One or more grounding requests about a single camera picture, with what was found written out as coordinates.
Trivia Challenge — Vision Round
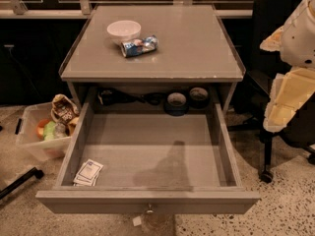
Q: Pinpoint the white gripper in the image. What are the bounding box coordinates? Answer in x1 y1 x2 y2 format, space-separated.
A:
260 3 315 133

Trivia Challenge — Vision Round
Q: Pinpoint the crushed redbull can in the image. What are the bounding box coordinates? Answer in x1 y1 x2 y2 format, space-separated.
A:
120 35 158 58

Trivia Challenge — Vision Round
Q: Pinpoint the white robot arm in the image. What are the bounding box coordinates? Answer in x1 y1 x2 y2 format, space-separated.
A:
260 0 315 133

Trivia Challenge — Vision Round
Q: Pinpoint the grey drawer cabinet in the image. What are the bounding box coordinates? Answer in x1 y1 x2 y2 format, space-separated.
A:
61 5 244 109

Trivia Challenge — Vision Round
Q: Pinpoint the open grey top drawer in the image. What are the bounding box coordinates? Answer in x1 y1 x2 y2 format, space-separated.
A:
36 89 260 214

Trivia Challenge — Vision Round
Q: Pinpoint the drawer key with tag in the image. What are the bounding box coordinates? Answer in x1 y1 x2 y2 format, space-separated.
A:
132 204 155 227

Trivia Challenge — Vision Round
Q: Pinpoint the black office chair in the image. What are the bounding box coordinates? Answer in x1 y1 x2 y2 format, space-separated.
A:
232 0 315 183

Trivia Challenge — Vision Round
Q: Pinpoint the dark tape roll back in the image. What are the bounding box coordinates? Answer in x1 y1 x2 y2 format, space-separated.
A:
189 88 209 109

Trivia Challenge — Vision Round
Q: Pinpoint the dark tape roll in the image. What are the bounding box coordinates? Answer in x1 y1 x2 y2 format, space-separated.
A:
163 92 189 116
189 88 209 109

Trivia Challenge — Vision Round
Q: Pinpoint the dark tape roll front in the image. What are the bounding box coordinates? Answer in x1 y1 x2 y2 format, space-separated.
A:
163 92 189 116

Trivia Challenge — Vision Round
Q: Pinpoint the white ceramic bowl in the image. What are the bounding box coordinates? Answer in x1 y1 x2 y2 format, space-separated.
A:
106 20 142 45

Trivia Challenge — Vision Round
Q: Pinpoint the stack of white cards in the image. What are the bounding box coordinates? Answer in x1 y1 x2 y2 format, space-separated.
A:
73 159 103 186

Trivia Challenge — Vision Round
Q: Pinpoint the patterned snack bag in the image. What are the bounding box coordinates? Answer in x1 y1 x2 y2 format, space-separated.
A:
51 94 80 125

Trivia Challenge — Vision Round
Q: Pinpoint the green fruit toy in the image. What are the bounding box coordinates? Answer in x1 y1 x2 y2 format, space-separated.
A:
43 121 55 141

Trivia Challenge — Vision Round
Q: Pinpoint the orange fruit toy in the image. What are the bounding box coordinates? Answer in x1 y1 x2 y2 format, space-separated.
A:
36 119 49 139

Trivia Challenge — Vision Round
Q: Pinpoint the clear plastic storage bin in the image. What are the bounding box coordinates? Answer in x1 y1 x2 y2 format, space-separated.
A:
16 102 71 161

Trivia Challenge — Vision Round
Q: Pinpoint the black tripod leg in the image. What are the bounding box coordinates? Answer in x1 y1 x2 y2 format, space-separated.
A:
0 167 44 200

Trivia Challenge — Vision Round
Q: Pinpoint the black cable bundle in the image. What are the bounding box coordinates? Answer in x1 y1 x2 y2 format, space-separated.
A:
96 88 165 106

